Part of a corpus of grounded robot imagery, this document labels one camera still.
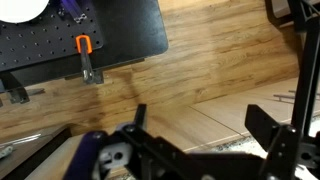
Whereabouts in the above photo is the grey metal clamp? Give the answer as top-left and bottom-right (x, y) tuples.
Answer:
(7, 87), (46, 105)

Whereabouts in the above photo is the orange handled clamp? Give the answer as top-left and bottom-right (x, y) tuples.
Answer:
(75, 34), (105, 86)

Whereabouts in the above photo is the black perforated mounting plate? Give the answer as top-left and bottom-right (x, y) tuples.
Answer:
(0, 0), (104, 73)

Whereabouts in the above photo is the purple aluminium extrusion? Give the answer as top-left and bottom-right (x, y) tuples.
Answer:
(60, 0), (88, 24)

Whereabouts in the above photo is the black cart top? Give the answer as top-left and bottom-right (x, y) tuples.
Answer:
(0, 0), (169, 88)

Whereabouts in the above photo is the black tripod stand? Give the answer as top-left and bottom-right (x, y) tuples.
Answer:
(264, 0), (320, 134)

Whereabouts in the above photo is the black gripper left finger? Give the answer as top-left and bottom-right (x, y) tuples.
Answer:
(116, 103), (188, 180)

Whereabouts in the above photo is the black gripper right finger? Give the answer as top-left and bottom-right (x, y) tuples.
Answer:
(245, 104), (299, 180)

